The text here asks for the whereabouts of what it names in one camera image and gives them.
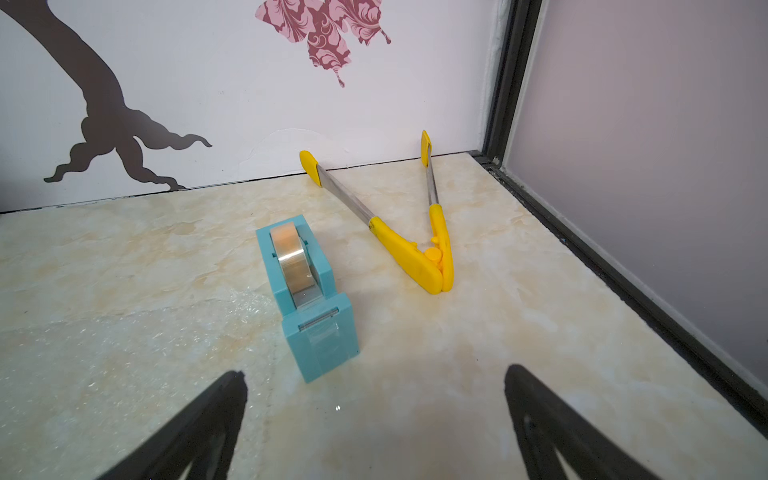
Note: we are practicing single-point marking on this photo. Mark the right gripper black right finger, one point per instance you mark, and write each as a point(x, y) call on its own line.
point(549, 431)

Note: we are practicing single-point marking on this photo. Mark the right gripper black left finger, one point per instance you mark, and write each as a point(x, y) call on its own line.
point(198, 442)

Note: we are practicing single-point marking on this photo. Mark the clear bubble wrap sheet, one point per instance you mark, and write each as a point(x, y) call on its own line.
point(78, 397)

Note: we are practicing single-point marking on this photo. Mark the teal tape dispenser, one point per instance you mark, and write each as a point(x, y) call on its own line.
point(317, 319)

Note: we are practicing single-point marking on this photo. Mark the yellow kitchen tongs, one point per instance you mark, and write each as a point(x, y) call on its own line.
point(433, 268)

